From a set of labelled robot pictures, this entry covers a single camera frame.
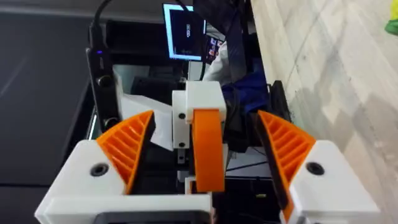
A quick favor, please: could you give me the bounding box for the computer monitor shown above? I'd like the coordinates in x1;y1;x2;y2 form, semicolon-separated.
162;2;208;62

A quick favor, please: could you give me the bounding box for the person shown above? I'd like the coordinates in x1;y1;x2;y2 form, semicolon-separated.
202;39;272;116

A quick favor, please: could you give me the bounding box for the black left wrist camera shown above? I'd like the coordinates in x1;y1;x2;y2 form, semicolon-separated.
86;46;123;133

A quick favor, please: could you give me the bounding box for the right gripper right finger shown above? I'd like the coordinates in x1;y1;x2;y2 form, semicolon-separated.
256;110;381;224

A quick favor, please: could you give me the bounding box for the black camera cable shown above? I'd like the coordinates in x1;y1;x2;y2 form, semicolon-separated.
89;0;113;50

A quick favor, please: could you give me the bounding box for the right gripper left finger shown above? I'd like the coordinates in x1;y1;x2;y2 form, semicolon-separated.
34;110;157;220

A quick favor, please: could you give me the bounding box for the green vegetable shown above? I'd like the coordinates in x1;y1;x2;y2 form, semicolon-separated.
384;0;398;36

